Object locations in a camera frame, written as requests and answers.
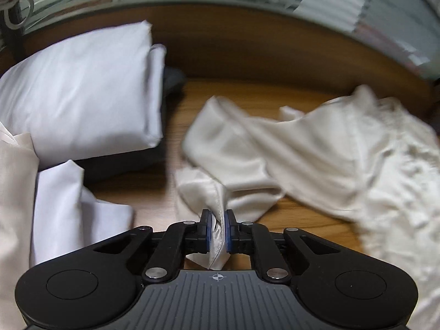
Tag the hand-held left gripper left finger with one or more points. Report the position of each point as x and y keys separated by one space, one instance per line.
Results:
x=206 y=230

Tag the crinkled cream garment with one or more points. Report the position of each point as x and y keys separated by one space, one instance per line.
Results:
x=405 y=165

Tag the wooden desk edge panel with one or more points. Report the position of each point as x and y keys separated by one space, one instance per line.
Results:
x=257 y=41

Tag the large white folded garment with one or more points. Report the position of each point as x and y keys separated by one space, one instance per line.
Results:
x=86 y=92

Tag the small white folded garment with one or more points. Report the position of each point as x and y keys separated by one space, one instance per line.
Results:
x=79 y=206

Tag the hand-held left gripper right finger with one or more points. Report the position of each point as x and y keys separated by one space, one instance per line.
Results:
x=229 y=230

